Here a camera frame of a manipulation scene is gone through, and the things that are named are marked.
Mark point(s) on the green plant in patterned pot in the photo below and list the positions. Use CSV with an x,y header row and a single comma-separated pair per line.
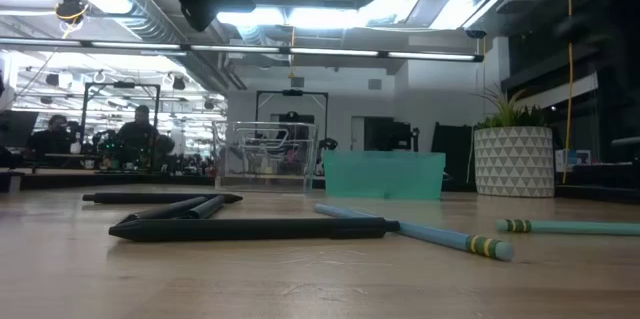
x,y
515,164

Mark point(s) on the dark background workbench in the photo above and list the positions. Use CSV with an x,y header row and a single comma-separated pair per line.
x,y
75,179

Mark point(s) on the blue pencil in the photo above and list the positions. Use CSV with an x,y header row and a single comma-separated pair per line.
x,y
435,235

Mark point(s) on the teal plastic bin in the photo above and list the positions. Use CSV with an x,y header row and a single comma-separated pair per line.
x,y
385,174

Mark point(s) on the dark computer monitor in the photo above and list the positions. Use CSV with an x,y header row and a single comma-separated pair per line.
x,y
17,129

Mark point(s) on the teal pencil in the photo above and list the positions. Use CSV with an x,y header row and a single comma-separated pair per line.
x,y
575,227

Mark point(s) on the person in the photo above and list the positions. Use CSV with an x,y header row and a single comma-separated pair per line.
x,y
137,134
50,141

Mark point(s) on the clear plastic bin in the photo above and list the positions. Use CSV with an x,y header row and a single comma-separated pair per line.
x,y
265,184

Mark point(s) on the long ceiling light bar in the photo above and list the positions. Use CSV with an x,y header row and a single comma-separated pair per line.
x,y
325,52

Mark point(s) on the black board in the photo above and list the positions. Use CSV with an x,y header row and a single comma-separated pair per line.
x,y
450,159

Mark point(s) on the black stand frame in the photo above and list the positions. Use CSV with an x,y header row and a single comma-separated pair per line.
x,y
122,85
292,92

